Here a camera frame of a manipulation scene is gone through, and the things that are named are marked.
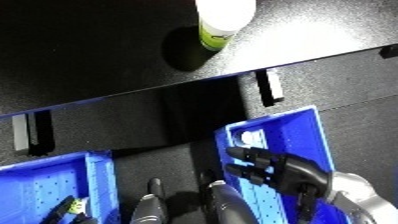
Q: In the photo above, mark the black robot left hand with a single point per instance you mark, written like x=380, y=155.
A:
x=56, y=215

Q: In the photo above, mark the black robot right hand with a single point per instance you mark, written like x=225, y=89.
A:
x=299, y=176

